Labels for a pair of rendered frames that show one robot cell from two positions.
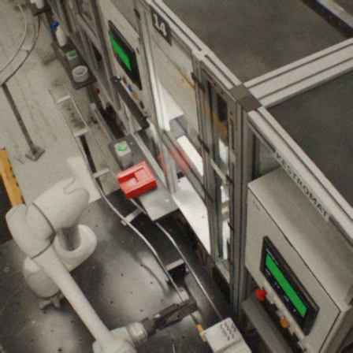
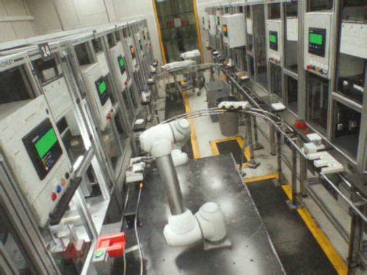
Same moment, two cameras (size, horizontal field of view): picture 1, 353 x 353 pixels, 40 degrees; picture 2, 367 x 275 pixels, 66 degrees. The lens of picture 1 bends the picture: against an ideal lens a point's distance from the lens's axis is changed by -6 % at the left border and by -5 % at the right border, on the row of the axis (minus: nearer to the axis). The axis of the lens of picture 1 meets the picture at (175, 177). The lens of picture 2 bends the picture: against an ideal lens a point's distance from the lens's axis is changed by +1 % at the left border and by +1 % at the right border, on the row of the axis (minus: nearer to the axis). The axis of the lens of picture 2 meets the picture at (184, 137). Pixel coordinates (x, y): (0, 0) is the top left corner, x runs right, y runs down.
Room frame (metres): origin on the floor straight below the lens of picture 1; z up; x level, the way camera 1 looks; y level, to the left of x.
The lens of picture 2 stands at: (2.44, 1.14, 2.09)
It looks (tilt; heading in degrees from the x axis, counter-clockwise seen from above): 24 degrees down; 202
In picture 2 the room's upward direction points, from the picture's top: 11 degrees counter-clockwise
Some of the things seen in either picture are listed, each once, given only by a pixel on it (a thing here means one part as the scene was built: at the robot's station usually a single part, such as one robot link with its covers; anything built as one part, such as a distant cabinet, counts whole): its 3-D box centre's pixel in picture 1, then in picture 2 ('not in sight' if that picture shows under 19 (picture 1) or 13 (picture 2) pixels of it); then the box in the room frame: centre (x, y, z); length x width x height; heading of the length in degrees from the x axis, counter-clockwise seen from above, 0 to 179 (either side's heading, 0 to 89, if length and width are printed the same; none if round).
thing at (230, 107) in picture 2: not in sight; (232, 107); (-1.01, 0.53, 0.84); 0.37 x 0.14 x 0.10; 78
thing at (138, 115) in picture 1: (129, 98); (66, 196); (1.58, 0.14, 1.37); 0.36 x 0.04 x 0.04; 20
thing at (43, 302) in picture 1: (50, 287); (214, 233); (1.08, 0.69, 0.71); 0.22 x 0.18 x 0.06; 20
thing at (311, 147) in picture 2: not in sight; (314, 145); (0.25, 1.37, 0.92); 0.13 x 0.10 x 0.09; 110
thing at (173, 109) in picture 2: not in sight; (177, 109); (-3.35, -1.20, 0.01); 5.85 x 0.59 x 0.01; 20
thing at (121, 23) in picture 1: (150, 46); (18, 160); (1.63, 0.01, 1.60); 0.42 x 0.29 x 0.46; 20
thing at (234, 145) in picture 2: not in sight; (230, 152); (-1.30, 0.37, 0.01); 1.00 x 0.55 x 0.01; 20
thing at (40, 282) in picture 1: (42, 271); (211, 219); (1.10, 0.69, 0.85); 0.18 x 0.16 x 0.22; 126
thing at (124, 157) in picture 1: (125, 154); (100, 262); (1.61, 0.22, 0.97); 0.08 x 0.08 x 0.12; 20
